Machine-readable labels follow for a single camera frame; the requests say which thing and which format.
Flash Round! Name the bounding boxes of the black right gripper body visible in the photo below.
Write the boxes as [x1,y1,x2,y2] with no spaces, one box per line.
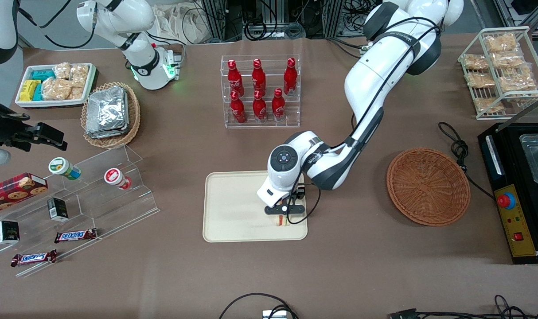
[0,95,40,152]

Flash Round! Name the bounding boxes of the cream plastic tray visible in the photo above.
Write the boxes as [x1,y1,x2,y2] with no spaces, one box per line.
[203,170,308,243]

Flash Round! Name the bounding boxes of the light wicker basket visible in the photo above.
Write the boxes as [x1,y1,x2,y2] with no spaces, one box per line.
[81,82,141,149]

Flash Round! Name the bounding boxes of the brown round wicker basket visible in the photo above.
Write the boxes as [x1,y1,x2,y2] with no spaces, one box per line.
[386,148,471,226]

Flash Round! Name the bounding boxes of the yellow snack packet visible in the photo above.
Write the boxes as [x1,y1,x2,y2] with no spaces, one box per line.
[19,80,41,102]

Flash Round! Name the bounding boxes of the green lid sunflower cup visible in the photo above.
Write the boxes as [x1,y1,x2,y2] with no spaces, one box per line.
[48,157,82,181]

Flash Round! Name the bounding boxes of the silver foil packet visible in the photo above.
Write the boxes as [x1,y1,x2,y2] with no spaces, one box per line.
[86,86,128,132]
[85,124,130,139]

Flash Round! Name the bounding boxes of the red tartan cookie box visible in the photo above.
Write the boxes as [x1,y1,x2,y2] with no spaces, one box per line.
[0,173,48,216]

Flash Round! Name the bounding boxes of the white rectangular snack bin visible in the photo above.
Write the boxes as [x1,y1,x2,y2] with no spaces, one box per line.
[15,63,97,109]

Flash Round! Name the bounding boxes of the dark green tea box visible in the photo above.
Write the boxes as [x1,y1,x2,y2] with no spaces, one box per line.
[0,220,20,245]
[47,198,69,222]

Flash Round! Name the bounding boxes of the red lid yogurt cup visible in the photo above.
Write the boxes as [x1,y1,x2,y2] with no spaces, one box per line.
[104,168,132,191]

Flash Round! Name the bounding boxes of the clear acrylic bottle rack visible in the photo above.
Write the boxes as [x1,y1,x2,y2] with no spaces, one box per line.
[220,54,301,129]

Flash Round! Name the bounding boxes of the red cola bottle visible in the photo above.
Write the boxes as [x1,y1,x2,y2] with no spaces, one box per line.
[272,88,286,121]
[253,90,267,122]
[227,59,245,96]
[283,58,298,96]
[252,58,267,96]
[230,91,246,124]

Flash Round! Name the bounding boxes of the clear acrylic stepped shelf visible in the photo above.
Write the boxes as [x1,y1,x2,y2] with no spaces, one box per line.
[0,144,160,279]

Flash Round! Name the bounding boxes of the Snickers chocolate bar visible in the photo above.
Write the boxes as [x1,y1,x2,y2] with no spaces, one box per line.
[11,249,58,267]
[54,228,98,244]

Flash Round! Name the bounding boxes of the beige cloth bag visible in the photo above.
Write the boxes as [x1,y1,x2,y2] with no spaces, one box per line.
[152,2,212,45]

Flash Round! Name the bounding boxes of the black appliance housing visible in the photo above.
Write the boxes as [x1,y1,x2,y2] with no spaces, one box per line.
[478,123,538,265]

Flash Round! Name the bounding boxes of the yellow control panel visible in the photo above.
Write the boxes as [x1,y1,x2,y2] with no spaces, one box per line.
[494,184,538,257]

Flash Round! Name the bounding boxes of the clear plastic container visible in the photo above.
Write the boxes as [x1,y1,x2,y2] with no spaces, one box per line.
[519,134,538,186]

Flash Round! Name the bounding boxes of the silver aluminium bar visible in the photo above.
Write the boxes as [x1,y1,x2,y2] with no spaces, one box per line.
[502,91,538,123]

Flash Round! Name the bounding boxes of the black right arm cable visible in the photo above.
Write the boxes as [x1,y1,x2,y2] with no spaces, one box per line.
[17,0,96,49]

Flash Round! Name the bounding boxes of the black looped cable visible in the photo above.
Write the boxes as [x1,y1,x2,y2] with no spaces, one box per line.
[218,292,298,319]

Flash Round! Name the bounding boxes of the black cable with plug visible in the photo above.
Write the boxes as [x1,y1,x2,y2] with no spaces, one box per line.
[388,295,538,319]

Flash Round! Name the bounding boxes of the aluminium frame with cables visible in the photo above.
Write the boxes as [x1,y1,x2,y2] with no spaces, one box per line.
[198,0,387,41]

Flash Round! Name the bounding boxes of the white wire rack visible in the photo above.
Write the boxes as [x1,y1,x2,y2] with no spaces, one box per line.
[457,27,538,121]

